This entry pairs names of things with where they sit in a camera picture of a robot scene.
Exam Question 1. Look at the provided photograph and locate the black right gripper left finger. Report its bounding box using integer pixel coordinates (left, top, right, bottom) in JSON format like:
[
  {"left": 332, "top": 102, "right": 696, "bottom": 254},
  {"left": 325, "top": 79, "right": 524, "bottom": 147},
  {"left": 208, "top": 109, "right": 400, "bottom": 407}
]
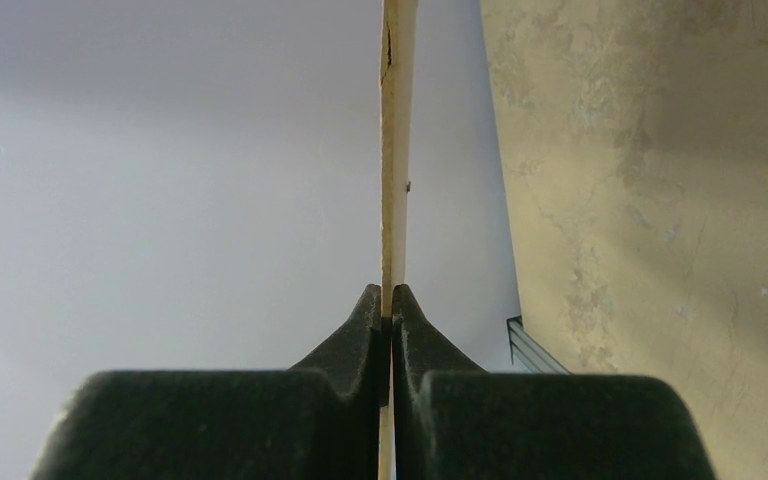
[{"left": 31, "top": 285, "right": 381, "bottom": 479}]

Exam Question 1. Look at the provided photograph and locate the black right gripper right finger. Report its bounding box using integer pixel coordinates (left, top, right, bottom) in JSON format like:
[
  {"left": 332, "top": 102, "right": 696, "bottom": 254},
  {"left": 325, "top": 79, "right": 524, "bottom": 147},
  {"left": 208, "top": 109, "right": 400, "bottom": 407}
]
[{"left": 392, "top": 285, "right": 714, "bottom": 479}]

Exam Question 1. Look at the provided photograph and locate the brown frame backing board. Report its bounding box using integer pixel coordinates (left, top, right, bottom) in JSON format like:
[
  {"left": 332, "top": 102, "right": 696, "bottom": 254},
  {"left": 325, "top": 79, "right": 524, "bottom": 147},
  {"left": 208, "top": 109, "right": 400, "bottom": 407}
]
[{"left": 377, "top": 0, "right": 417, "bottom": 479}]

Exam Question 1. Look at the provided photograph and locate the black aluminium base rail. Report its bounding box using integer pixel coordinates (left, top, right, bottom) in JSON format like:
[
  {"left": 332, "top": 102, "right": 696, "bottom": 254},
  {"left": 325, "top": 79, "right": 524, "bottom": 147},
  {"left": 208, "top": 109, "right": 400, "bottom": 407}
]
[{"left": 506, "top": 316, "right": 569, "bottom": 375}]

